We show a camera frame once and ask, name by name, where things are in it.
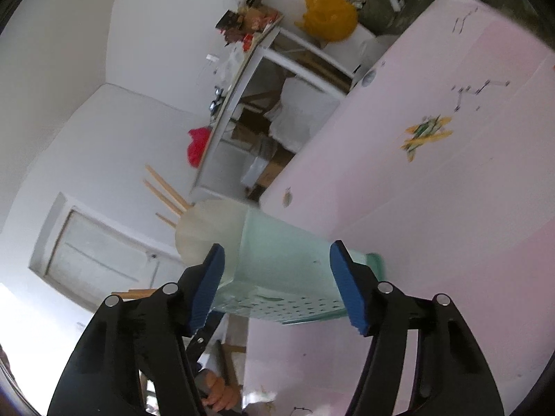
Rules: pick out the clear plastic cup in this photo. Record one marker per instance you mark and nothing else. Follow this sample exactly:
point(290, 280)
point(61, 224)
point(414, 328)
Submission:
point(212, 58)

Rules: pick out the white foam box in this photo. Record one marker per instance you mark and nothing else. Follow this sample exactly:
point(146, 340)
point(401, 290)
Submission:
point(347, 50)

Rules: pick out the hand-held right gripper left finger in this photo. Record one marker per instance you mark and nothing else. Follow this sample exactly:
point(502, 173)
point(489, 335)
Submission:
point(207, 288)

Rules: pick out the person's left hand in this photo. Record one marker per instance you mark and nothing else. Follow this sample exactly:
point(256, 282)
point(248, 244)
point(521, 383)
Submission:
point(223, 392)

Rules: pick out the white side table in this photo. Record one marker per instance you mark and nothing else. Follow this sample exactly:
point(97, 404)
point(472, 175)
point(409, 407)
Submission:
point(303, 52)

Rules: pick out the red plastic bag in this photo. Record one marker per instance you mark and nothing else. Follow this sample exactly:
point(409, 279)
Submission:
point(198, 147)

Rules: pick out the brown cardboard box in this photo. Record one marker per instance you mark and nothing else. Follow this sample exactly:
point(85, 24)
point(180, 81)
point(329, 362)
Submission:
point(273, 169)

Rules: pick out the plastic wrapped grey box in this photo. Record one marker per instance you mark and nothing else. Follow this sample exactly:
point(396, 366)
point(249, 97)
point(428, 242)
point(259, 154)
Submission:
point(253, 173)

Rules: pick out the white sack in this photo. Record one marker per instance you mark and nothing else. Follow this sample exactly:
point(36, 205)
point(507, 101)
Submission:
point(299, 112)

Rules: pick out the yellow plastic bag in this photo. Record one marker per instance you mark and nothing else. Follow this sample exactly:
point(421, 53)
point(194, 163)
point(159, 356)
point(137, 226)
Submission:
point(327, 15)

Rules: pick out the mint green utensil holder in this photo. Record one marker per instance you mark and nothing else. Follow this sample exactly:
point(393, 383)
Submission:
point(282, 260)

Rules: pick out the black electronic device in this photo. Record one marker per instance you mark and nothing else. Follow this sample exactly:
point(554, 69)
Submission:
point(219, 93)
point(216, 106)

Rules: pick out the white door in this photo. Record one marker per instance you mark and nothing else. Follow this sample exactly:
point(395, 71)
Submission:
point(99, 251)

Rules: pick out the pile of snack packets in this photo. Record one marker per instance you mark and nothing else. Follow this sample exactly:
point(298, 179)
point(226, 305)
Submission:
point(251, 17)

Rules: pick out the green plastic basin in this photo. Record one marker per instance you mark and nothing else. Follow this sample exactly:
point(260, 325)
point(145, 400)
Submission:
point(377, 13)

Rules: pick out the white plastic bag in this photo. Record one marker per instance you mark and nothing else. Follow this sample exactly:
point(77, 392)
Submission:
point(230, 69)

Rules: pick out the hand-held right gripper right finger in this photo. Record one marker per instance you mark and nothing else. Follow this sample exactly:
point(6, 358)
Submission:
point(349, 288)

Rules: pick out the pile of wooden chopsticks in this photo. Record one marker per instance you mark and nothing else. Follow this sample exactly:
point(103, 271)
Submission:
point(167, 193)

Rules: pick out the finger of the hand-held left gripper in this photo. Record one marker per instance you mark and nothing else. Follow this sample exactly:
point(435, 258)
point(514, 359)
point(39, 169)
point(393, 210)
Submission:
point(203, 342)

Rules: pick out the pink printed tablecloth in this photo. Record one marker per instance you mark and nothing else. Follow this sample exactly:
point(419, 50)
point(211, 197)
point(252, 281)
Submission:
point(433, 203)

